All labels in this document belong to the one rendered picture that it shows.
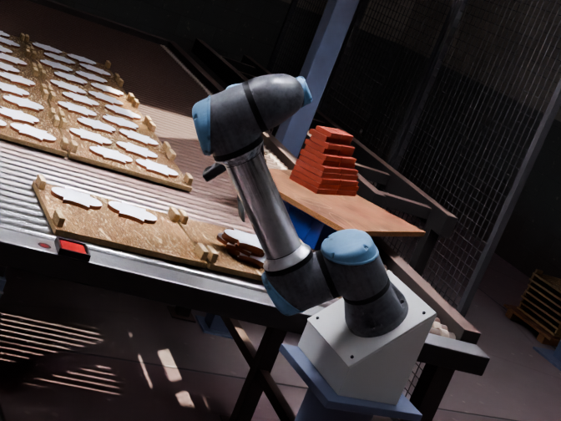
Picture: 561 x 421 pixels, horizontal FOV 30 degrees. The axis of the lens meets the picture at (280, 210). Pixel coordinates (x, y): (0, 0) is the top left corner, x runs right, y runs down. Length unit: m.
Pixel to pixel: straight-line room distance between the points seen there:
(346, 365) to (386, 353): 0.10
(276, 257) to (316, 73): 2.37
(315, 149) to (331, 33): 1.19
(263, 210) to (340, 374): 0.42
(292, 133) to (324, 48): 0.40
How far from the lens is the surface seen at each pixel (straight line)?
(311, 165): 3.51
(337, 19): 4.62
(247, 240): 2.83
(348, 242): 2.35
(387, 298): 2.41
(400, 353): 2.44
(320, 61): 4.63
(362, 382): 2.43
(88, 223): 2.70
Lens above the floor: 1.75
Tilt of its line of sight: 13 degrees down
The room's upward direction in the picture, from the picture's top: 22 degrees clockwise
